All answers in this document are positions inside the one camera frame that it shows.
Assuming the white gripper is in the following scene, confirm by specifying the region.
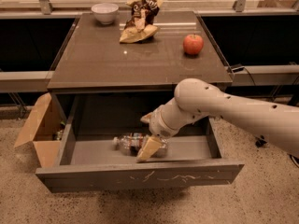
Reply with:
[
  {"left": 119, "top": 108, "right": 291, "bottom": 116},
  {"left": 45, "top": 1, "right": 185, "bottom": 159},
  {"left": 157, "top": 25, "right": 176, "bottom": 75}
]
[{"left": 136, "top": 105, "right": 178, "bottom": 162}]

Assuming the clear plastic water bottle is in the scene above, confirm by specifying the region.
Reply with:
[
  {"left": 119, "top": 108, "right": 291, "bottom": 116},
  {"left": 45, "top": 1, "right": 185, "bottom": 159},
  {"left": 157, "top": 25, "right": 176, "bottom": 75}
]
[{"left": 112, "top": 133, "right": 168, "bottom": 158}]

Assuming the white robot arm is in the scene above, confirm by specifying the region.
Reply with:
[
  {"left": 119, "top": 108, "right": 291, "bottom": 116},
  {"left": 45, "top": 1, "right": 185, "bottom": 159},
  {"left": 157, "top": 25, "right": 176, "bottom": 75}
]
[{"left": 137, "top": 78, "right": 299, "bottom": 161}]

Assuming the open grey top drawer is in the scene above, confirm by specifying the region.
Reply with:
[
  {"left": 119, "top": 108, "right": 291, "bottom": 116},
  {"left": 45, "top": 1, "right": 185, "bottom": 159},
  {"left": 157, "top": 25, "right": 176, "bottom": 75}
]
[{"left": 35, "top": 107, "right": 246, "bottom": 194}]

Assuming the grey cabinet with glass top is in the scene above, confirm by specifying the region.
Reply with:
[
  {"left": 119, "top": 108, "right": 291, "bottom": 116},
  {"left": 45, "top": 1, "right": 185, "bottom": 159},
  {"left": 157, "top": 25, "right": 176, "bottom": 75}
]
[{"left": 48, "top": 11, "right": 232, "bottom": 126}]

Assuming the red apple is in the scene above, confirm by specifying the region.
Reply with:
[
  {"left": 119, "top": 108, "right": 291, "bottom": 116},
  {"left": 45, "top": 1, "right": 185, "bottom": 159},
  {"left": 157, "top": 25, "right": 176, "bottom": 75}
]
[{"left": 183, "top": 35, "right": 204, "bottom": 55}]

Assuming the open cardboard box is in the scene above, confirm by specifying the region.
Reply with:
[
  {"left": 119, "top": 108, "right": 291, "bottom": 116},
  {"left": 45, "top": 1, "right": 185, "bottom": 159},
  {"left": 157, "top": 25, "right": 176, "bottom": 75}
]
[{"left": 14, "top": 93, "right": 65, "bottom": 167}]

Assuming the crumpled brown chip bag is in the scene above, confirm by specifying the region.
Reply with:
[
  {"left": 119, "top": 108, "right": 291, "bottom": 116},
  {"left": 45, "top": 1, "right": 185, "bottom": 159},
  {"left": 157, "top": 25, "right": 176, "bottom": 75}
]
[{"left": 120, "top": 0, "right": 163, "bottom": 44}]

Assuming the black wheeled stand base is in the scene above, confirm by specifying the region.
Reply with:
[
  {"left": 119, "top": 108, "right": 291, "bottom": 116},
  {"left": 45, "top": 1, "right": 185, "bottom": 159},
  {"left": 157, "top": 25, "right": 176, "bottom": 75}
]
[{"left": 255, "top": 136, "right": 266, "bottom": 147}]

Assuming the white ceramic bowl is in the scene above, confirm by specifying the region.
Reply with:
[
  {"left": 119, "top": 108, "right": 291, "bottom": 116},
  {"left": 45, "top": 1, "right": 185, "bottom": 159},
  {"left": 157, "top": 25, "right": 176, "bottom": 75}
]
[{"left": 92, "top": 3, "right": 119, "bottom": 24}]

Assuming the black shoe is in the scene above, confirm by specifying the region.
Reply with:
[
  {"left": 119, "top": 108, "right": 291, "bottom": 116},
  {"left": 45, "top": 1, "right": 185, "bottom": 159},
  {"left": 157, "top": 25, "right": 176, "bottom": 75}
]
[{"left": 290, "top": 155, "right": 299, "bottom": 168}]

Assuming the black cable with plug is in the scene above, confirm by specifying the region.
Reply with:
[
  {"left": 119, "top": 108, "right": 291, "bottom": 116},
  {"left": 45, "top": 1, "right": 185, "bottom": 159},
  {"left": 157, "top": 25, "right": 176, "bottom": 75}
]
[{"left": 226, "top": 63, "right": 257, "bottom": 87}]

